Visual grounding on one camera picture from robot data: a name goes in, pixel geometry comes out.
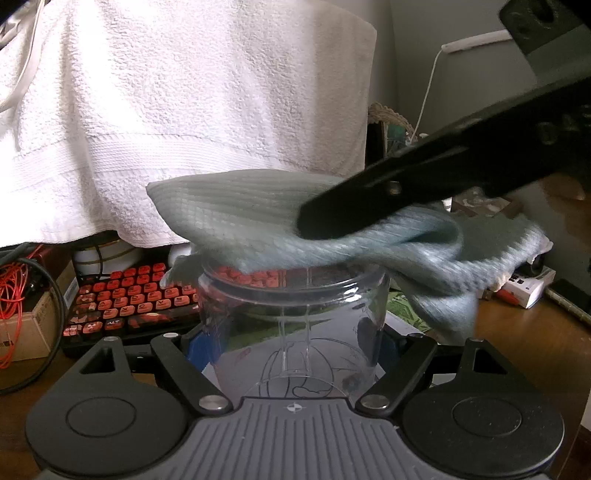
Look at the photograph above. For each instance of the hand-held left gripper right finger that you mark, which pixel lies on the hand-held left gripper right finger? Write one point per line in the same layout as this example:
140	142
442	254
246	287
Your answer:
397	350

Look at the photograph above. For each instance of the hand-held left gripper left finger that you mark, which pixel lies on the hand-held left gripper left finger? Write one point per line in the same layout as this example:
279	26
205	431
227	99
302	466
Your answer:
196	353

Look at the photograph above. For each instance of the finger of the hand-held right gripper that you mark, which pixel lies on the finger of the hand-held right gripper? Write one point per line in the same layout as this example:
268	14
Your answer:
351	207

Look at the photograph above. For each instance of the clear plastic measuring cup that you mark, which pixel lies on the clear plastic measuring cup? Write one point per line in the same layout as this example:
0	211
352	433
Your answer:
295	323

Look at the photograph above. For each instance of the light blue waffle cloth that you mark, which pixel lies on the light blue waffle cloth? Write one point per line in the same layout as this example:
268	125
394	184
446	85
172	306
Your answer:
231	207

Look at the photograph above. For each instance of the cartoon printed mouse mat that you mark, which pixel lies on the cartoon printed mouse mat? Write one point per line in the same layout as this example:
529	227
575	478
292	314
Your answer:
401	325

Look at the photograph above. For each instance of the green leaf printed sheet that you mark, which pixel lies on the green leaf printed sheet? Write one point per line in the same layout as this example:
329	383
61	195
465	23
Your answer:
399	304

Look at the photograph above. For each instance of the black keyboard red keys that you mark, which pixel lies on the black keyboard red keys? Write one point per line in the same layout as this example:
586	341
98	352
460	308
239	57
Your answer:
120	300

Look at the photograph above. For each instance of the white monitor stand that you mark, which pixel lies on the white monitor stand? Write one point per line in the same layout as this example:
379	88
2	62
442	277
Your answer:
178	254

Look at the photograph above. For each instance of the brown gift box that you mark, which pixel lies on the brown gift box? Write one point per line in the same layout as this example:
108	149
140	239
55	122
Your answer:
480	205

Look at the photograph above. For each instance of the white round device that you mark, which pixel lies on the white round device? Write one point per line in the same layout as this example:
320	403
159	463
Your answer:
111	254

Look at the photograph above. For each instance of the small white red box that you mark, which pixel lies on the small white red box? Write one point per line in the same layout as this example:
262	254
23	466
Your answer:
531	288

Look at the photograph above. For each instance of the cardboard box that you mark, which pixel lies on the cardboard box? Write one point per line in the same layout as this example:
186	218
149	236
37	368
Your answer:
41	323

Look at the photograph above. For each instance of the smartphone in clear case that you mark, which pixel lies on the smartphone in clear case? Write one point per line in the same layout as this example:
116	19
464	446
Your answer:
572	295

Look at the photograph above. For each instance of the white terry towel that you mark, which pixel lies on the white terry towel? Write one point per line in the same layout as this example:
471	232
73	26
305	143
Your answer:
184	92

